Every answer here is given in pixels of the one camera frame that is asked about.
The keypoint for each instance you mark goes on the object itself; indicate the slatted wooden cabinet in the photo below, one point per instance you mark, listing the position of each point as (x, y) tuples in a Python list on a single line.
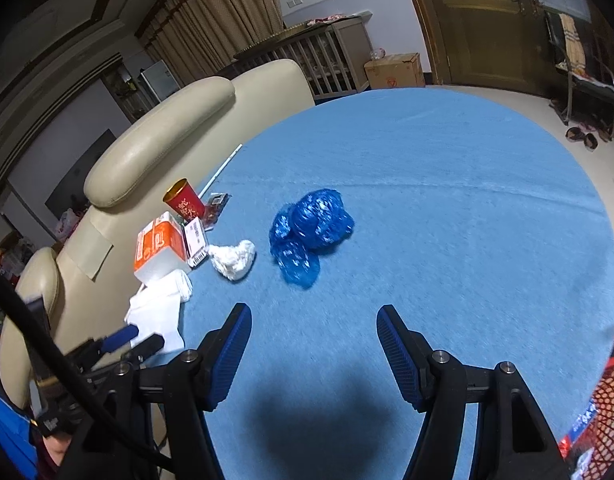
[(312, 60)]

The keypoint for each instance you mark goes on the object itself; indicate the white crumpled tissue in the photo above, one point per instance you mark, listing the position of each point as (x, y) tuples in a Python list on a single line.
[(232, 260)]

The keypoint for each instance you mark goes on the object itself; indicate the white paper napkins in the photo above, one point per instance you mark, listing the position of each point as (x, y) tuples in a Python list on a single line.
[(154, 310)]

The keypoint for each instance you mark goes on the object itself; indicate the red paper cup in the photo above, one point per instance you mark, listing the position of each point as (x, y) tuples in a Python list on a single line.
[(184, 205)]

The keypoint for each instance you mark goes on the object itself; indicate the white standing air conditioner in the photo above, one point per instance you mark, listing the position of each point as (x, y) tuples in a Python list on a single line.
[(159, 80)]

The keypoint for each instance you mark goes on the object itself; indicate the white labelled packet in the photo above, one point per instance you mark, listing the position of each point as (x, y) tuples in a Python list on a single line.
[(194, 240)]

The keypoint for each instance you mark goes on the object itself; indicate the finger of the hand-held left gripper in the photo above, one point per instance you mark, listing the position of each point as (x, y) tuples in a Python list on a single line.
[(149, 346), (119, 337)]

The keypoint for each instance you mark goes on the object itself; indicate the striped towel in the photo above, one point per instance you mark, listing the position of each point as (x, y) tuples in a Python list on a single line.
[(572, 40)]

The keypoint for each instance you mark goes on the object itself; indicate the brown curtain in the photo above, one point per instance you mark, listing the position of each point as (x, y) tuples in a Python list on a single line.
[(222, 15)]

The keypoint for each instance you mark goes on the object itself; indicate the dark slipper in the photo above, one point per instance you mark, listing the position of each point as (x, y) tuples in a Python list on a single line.
[(574, 134), (590, 141)]

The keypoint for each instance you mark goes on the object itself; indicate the brown cardboard box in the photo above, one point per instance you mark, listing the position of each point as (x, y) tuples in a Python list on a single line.
[(394, 71)]

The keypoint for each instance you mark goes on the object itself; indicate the orange and white box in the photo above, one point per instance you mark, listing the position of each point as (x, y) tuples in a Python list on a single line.
[(157, 245)]

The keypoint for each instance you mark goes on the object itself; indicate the wooden door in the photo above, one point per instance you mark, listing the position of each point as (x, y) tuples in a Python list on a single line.
[(487, 45)]

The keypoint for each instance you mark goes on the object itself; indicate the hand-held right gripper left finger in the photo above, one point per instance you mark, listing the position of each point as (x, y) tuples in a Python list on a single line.
[(229, 360)]

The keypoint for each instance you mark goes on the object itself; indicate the white plastic bag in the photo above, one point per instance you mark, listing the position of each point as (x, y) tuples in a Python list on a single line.
[(69, 224)]

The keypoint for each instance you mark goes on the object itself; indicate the dark flat television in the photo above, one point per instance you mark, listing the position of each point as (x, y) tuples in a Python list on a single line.
[(82, 180)]

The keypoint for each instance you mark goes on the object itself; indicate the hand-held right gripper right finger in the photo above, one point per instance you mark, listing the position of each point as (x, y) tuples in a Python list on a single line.
[(397, 360)]

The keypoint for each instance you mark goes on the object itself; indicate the metal frame chair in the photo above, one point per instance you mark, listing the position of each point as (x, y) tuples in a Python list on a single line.
[(589, 77)]

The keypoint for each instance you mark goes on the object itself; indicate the beige leather sofa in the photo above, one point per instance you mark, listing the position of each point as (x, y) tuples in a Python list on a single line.
[(162, 125)]

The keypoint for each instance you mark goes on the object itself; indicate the thin white stick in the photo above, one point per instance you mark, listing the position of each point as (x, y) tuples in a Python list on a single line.
[(219, 170)]

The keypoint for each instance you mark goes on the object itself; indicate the small dark red packet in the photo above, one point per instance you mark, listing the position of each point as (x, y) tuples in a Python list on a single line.
[(215, 207)]

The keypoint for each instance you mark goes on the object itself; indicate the blue plastic bag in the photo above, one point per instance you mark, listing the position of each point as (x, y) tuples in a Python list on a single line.
[(312, 230)]

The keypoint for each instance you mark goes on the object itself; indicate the red plastic mesh basket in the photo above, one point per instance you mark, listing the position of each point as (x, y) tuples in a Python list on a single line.
[(612, 410)]

